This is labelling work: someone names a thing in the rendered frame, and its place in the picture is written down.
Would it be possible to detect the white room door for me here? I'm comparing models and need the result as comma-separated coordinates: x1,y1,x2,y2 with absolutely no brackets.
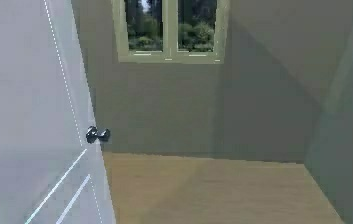
0,0,118,224

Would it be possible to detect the pale green framed window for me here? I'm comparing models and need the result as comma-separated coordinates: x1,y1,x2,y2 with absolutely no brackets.
110,0,231,65

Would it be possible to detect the black door handle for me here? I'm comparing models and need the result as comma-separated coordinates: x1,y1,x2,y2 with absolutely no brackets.
85,125,111,145

